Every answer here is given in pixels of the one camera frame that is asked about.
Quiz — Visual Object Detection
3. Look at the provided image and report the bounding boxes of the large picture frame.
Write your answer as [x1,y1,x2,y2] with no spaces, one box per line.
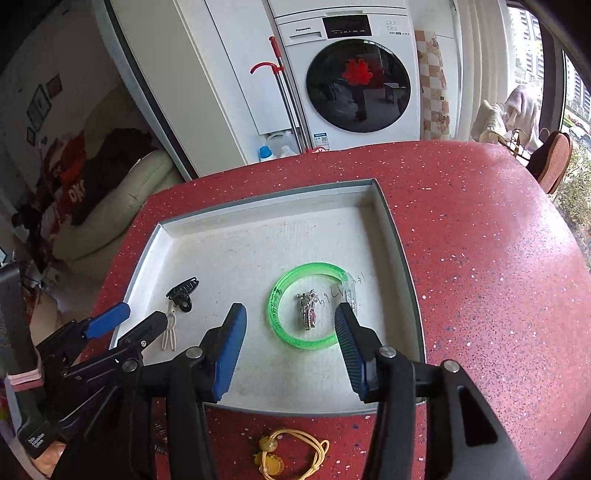
[27,84,51,131]

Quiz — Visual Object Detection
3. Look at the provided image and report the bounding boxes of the cream garment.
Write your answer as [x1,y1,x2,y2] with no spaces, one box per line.
[471,99,509,144]

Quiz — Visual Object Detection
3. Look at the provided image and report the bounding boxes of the silver rhinestone hair clip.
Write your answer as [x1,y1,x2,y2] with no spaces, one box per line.
[295,289,319,330]

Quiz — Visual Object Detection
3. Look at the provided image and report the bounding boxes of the white washing machine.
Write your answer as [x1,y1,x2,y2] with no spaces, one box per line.
[268,0,422,152]

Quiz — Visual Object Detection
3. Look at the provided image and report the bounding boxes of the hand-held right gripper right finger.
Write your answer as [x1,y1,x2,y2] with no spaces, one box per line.
[333,302,532,480]

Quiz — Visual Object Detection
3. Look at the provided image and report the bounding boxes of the cream leather sofa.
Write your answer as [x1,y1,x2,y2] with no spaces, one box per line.
[53,85,185,280]

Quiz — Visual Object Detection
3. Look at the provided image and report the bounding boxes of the pink garment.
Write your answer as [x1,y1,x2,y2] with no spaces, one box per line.
[503,84,541,153]

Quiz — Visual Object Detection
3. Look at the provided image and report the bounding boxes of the wicker chair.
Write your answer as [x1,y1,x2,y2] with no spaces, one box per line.
[526,130,573,195]

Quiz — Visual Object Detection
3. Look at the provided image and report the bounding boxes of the black claw hair clip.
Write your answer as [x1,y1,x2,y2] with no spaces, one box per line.
[165,276,200,313]

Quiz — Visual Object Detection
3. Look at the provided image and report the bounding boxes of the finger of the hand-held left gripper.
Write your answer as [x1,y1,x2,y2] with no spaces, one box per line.
[60,311,168,398]
[34,302,131,367]

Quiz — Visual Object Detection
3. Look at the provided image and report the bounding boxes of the grey tray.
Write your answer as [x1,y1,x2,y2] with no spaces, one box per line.
[108,178,426,416]

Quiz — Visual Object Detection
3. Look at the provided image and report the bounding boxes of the dark clothing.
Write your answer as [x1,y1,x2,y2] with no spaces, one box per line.
[78,127,158,227]

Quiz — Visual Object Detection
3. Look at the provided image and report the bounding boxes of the checked cloth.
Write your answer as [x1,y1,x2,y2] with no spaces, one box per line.
[414,29,451,140]

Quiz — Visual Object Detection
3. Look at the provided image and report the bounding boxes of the beige hair clip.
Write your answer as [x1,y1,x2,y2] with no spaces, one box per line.
[160,308,178,352]

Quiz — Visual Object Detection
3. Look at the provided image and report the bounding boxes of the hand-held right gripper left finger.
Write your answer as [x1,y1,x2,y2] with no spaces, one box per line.
[53,302,247,480]

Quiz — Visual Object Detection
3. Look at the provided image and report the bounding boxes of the red handled mop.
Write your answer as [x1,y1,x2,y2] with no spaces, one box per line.
[250,36,308,153]

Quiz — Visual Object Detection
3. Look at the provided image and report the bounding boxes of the yellow hair tie with charms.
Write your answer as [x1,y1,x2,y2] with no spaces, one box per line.
[252,428,331,478]

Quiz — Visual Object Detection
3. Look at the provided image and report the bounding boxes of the red printed blanket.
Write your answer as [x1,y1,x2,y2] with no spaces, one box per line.
[39,129,88,236]

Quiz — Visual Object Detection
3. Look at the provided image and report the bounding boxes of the white cabinet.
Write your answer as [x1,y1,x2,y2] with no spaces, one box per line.
[108,0,305,181]

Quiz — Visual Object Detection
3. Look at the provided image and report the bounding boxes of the green translucent bangle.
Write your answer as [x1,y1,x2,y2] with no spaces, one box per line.
[268,261,358,350]

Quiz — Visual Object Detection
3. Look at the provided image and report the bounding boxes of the white detergent jug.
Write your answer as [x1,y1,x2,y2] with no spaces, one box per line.
[265,130,295,160]

